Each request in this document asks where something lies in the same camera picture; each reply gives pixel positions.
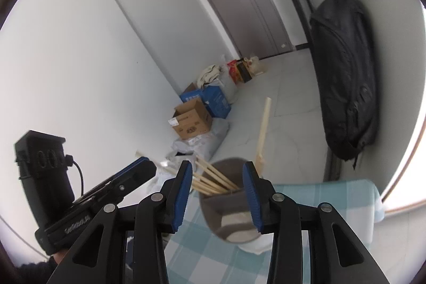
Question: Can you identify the black yellow paper bag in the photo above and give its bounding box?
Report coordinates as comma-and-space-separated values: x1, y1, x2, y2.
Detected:
227, 59, 252, 84

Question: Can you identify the grey entrance door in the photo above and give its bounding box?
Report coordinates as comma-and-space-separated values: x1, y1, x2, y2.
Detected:
208, 0, 293, 59

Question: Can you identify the blue cardboard box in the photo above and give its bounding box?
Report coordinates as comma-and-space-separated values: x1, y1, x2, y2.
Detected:
180, 83, 231, 119

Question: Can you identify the white grey utensil holder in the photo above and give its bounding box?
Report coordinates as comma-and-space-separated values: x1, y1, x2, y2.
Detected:
199, 157, 273, 255

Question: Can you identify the black backpack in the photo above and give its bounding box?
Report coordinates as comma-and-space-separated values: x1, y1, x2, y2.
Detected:
310, 0, 379, 161

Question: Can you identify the grey plastic mailer bag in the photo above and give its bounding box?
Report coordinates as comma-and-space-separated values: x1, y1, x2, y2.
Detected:
171, 118, 230, 162

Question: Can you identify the teal plaid tablecloth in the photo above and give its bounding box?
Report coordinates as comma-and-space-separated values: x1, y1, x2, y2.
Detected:
164, 178, 386, 284

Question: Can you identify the clear bag by door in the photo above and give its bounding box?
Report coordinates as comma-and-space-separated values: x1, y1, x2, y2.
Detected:
247, 56, 267, 76

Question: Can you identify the brown cardboard box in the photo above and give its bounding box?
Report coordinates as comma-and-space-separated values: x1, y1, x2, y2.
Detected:
168, 97, 212, 140

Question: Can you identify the beige cloth pile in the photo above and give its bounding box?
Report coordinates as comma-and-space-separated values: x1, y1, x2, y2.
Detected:
196, 64, 222, 89

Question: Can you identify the white plastic bag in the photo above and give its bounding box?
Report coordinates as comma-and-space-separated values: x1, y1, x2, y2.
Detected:
145, 151, 186, 194

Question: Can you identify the person left hand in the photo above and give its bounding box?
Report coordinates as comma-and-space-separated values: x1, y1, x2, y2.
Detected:
52, 249, 68, 265

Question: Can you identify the chopstick in holder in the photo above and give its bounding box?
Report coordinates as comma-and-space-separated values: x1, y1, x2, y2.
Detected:
134, 150, 240, 197
255, 97, 272, 176

